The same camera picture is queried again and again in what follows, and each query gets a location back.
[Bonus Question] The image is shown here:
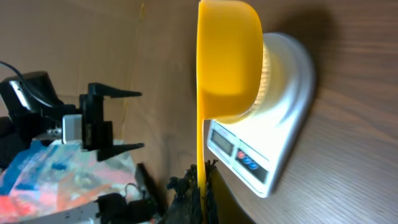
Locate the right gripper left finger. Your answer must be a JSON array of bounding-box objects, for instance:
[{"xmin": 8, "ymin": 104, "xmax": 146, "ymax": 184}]
[{"xmin": 159, "ymin": 164, "xmax": 201, "ymax": 224}]

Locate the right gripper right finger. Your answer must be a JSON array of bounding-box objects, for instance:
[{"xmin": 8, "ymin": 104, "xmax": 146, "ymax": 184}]
[{"xmin": 205, "ymin": 159, "xmax": 256, "ymax": 224}]

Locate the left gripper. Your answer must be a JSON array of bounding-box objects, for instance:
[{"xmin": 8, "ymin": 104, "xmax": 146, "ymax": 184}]
[{"xmin": 62, "ymin": 83, "xmax": 145, "ymax": 162}]

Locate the yellow scoop cup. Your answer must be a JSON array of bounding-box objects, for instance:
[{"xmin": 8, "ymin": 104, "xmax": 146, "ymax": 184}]
[{"xmin": 196, "ymin": 1, "xmax": 263, "ymax": 223}]

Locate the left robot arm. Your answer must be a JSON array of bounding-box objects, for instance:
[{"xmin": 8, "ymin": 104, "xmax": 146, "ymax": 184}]
[{"xmin": 1, "ymin": 80, "xmax": 144, "ymax": 162}]

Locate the white digital kitchen scale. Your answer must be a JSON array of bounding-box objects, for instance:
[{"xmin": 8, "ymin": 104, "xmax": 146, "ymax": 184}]
[{"xmin": 207, "ymin": 33, "xmax": 316, "ymax": 198}]

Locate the pale yellow bowl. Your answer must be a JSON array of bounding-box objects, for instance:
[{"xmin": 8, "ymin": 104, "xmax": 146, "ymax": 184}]
[{"xmin": 216, "ymin": 44, "xmax": 271, "ymax": 124}]

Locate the colourful painted floor mat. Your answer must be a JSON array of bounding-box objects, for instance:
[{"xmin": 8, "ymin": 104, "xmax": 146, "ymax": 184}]
[{"xmin": 1, "ymin": 141, "xmax": 142, "ymax": 223}]

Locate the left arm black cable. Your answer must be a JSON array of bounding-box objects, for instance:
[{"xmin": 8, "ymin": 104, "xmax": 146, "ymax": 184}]
[{"xmin": 0, "ymin": 60, "xmax": 57, "ymax": 108}]

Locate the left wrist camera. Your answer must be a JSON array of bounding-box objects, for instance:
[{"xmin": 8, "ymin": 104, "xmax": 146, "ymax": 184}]
[{"xmin": 1, "ymin": 71, "xmax": 63, "ymax": 122}]

